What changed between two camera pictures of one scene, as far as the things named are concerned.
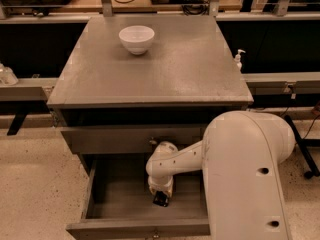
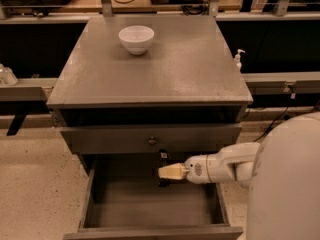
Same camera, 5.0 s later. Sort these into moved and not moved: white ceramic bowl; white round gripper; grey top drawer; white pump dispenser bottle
Moved: white round gripper
Not moved: white ceramic bowl; white pump dispenser bottle; grey top drawer
